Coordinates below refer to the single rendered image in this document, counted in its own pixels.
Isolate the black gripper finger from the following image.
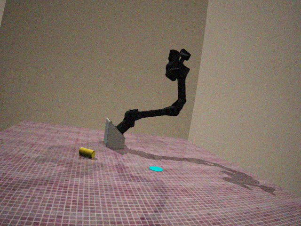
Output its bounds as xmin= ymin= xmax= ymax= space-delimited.
xmin=168 ymin=68 xmax=182 ymax=78
xmin=180 ymin=51 xmax=190 ymax=61

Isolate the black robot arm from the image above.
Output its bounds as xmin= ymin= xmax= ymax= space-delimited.
xmin=115 ymin=49 xmax=190 ymax=134

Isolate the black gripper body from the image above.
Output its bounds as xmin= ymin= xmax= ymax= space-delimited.
xmin=166 ymin=49 xmax=191 ymax=81

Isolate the yellow tall cylinder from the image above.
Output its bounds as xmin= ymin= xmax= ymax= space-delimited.
xmin=79 ymin=147 xmax=95 ymax=158

